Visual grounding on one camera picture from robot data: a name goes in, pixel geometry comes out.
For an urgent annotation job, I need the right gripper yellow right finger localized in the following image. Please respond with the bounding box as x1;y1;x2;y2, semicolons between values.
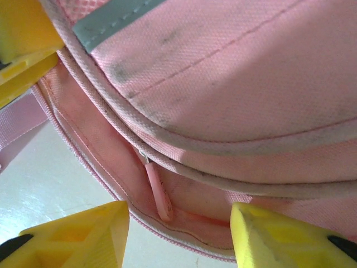
230;202;357;268

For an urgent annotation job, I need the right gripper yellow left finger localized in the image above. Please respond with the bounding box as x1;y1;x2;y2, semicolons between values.
0;200;131;268

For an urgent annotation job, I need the pink school backpack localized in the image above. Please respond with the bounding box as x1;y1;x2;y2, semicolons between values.
0;0;357;265

